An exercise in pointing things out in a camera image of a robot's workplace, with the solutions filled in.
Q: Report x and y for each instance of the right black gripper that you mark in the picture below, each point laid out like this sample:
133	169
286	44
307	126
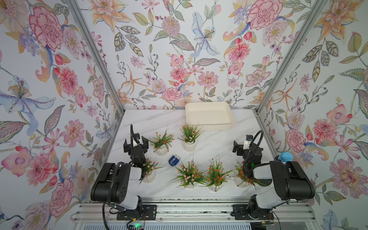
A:
240	148

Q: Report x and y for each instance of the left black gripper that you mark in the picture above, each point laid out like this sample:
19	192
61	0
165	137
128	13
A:
145	145

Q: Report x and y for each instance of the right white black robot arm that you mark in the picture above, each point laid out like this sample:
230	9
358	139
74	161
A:
285	179

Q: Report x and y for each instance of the potted plant red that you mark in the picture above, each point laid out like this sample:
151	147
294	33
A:
243	181
217	175

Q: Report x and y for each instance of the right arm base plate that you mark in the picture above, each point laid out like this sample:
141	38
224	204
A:
246	212

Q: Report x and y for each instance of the cream plastic storage box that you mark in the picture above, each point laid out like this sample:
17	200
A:
210	116

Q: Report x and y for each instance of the small blue object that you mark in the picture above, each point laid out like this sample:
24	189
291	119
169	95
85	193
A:
174	160

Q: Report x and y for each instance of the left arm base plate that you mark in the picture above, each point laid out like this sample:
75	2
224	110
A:
142	212

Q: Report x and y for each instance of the aluminium rail frame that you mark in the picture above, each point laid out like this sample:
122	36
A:
213	209

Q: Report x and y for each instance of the potted plant pink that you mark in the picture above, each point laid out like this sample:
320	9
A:
189	175

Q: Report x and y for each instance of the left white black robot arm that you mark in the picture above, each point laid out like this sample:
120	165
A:
111	186

